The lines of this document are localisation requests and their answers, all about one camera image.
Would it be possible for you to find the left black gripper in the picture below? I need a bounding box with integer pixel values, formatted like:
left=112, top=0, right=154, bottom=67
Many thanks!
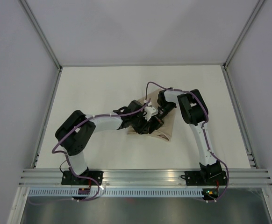
left=130, top=112, right=152, bottom=135

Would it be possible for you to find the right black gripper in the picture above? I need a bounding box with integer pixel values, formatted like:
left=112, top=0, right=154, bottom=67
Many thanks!
left=150, top=101, right=176, bottom=134

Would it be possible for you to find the beige cloth napkin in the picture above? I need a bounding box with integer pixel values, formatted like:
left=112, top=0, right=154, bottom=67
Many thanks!
left=127, top=89, right=176, bottom=141

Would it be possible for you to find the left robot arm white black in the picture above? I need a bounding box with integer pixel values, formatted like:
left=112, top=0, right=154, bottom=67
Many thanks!
left=52, top=100, right=158, bottom=185

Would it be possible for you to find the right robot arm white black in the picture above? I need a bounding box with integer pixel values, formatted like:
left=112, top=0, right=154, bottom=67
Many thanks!
left=157, top=89, right=229, bottom=186

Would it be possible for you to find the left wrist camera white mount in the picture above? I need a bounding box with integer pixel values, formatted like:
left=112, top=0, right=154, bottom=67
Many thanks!
left=143, top=106, right=158, bottom=122

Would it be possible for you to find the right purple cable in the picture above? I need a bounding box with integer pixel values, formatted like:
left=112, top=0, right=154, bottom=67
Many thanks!
left=143, top=81, right=230, bottom=199

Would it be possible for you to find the purple cable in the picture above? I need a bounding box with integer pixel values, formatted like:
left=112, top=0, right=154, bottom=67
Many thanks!
left=143, top=81, right=230, bottom=199
left=28, top=99, right=153, bottom=206

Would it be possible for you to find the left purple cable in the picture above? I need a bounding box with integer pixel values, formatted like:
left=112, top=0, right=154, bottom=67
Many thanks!
left=28, top=99, right=153, bottom=206

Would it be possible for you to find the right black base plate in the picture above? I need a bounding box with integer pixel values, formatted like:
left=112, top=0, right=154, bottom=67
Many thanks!
left=180, top=171, right=228, bottom=186

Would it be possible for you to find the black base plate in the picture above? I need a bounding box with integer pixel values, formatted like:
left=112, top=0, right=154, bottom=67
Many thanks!
left=180, top=171, right=228, bottom=186
left=61, top=170, right=103, bottom=186

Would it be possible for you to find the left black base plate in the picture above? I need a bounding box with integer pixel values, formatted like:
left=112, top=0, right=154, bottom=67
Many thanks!
left=61, top=170, right=103, bottom=186

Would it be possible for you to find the aluminium front rail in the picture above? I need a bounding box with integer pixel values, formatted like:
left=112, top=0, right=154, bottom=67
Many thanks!
left=18, top=168, right=272, bottom=188

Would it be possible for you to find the white slotted cable duct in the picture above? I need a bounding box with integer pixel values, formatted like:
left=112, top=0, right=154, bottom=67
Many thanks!
left=28, top=187, right=203, bottom=198

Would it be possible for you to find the right aluminium frame post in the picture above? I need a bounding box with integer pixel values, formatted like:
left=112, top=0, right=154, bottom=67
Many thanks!
left=222, top=0, right=267, bottom=70

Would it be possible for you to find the aluminium frame post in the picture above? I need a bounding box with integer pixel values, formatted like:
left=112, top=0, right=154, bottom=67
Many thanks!
left=222, top=0, right=267, bottom=70
left=18, top=0, right=62, bottom=71

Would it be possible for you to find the left aluminium frame post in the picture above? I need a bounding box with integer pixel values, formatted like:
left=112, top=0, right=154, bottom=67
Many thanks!
left=18, top=0, right=62, bottom=71

